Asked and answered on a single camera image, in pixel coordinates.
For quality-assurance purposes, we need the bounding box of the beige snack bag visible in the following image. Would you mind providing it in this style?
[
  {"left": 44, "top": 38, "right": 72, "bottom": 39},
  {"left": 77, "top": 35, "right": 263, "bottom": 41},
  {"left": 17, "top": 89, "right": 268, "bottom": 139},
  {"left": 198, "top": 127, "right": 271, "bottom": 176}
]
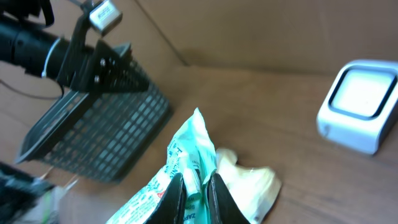
[{"left": 216, "top": 147, "right": 282, "bottom": 224}]

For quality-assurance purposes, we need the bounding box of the green toilet tissue pack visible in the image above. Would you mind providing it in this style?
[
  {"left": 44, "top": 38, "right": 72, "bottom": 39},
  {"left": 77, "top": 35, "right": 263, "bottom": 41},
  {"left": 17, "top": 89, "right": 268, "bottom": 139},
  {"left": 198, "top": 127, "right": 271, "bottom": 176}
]
[{"left": 107, "top": 109, "right": 216, "bottom": 224}]

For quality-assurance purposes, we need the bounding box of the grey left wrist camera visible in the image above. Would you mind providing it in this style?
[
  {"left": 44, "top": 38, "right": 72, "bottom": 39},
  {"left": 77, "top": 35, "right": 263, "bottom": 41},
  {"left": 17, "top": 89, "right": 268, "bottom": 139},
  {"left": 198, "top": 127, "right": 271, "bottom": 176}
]
[{"left": 89, "top": 0, "right": 123, "bottom": 36}]

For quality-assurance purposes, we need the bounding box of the white barcode scanner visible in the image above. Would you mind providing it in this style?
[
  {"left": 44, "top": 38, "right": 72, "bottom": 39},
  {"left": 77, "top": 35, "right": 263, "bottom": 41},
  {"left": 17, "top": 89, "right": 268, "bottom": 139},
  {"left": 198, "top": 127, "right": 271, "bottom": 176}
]
[{"left": 316, "top": 59, "right": 397, "bottom": 155}]

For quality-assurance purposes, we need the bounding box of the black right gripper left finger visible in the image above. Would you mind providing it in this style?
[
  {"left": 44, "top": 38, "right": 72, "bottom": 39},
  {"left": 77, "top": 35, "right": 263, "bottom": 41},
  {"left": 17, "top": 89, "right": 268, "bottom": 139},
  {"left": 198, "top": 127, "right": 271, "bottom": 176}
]
[{"left": 144, "top": 173, "right": 187, "bottom": 224}]

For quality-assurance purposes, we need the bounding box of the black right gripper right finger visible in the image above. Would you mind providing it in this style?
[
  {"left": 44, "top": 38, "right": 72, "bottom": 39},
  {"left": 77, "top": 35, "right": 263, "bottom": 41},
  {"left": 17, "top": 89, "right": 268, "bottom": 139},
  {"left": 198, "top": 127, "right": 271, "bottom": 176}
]
[{"left": 207, "top": 173, "right": 249, "bottom": 224}]

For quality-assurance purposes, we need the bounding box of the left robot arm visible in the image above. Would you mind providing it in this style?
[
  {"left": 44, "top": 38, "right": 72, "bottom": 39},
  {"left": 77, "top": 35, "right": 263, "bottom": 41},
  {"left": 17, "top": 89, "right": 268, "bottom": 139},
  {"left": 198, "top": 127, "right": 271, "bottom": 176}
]
[{"left": 1, "top": 0, "right": 149, "bottom": 93}]

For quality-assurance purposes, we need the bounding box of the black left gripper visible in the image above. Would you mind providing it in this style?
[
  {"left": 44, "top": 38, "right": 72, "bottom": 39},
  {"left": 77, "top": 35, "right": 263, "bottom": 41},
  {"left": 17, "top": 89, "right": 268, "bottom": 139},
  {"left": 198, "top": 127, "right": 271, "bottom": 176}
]
[{"left": 57, "top": 14, "right": 149, "bottom": 93}]

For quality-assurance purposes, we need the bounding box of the grey plastic mesh basket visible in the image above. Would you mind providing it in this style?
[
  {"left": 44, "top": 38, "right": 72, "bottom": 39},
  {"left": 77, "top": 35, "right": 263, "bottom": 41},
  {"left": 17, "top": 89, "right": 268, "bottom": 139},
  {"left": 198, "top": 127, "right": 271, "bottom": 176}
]
[{"left": 15, "top": 83, "right": 170, "bottom": 182}]

